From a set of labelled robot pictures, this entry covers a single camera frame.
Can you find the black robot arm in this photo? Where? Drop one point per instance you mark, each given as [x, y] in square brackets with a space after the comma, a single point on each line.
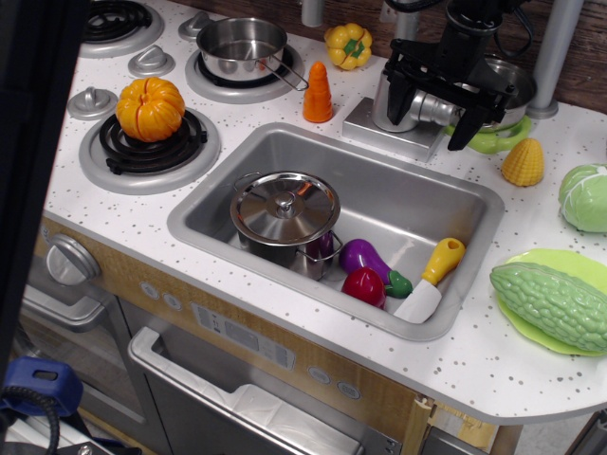
[475, 22]

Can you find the light green trivet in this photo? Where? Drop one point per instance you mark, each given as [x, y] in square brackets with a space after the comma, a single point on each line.
[490, 142]

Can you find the dark foreground post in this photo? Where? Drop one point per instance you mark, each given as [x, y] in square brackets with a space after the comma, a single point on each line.
[40, 43]

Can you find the orange toy pumpkin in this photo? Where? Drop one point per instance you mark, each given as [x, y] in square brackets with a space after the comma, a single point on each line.
[150, 110]

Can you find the yellow handled toy knife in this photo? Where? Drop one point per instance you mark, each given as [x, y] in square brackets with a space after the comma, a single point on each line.
[423, 301]

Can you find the purple toy eggplant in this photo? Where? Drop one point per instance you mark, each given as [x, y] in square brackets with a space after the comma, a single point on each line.
[359, 253]

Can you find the yellow toy bell pepper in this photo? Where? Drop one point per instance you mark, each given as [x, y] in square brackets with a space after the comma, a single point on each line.
[348, 46]

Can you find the green toy cabbage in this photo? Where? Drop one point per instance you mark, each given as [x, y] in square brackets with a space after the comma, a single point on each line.
[582, 197]

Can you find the silver oven door handle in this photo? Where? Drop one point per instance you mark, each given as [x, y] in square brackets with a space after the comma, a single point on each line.
[83, 315]

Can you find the steel pot with lid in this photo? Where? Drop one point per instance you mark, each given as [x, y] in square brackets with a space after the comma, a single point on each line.
[287, 218]

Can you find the front black stove burner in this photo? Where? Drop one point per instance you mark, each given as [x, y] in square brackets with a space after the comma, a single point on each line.
[119, 163]

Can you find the grey support pole left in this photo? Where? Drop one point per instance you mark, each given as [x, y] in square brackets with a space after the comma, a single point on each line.
[312, 12]

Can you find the silver stove knob front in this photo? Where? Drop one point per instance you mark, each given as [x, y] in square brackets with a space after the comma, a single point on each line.
[92, 103]

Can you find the silver oven dial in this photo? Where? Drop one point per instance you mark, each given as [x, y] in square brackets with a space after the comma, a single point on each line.
[69, 263]

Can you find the red toy tomato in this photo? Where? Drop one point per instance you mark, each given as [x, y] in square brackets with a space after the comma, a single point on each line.
[366, 285]

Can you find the yellow toy corn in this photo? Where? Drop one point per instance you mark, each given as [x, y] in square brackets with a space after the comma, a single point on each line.
[524, 165]

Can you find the silver dishwasher door handle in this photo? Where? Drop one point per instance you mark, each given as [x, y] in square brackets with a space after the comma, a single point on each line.
[210, 402]

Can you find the green toy bitter gourd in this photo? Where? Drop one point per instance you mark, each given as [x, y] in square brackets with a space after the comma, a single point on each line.
[562, 306]

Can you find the light green plate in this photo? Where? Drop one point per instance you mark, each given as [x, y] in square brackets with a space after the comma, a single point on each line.
[571, 263]

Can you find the orange toy carrot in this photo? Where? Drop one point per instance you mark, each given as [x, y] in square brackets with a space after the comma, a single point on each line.
[317, 103]

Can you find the back right stove burner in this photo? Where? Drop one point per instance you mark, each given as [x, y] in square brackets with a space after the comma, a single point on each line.
[208, 80]

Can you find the silver stove knob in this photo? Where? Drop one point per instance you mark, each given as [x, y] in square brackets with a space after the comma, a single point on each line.
[92, 103]
[190, 28]
[151, 62]

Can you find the silver faucet lever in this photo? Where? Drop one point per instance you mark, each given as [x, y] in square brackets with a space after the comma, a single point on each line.
[429, 108]

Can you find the silver toy faucet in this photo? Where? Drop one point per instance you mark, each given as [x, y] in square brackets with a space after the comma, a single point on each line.
[414, 131]

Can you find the silver stove knob middle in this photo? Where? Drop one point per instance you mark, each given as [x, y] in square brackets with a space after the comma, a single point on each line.
[151, 62]

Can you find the back left stove burner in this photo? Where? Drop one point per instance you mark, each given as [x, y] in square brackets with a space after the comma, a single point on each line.
[118, 28]

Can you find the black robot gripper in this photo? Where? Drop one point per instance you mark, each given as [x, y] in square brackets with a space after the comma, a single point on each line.
[455, 72]

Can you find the grey support pole right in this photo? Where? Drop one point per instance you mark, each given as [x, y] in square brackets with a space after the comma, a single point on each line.
[558, 35]

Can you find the blue clamp with cable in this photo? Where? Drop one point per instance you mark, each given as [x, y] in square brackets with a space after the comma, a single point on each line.
[41, 387]

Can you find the grey support pole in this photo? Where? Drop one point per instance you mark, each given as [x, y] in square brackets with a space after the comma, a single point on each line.
[312, 12]
[558, 35]

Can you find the silver stove knob back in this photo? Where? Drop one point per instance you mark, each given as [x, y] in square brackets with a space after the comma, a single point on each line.
[190, 28]

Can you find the small steel saucepan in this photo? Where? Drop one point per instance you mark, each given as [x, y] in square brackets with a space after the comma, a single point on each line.
[245, 50]

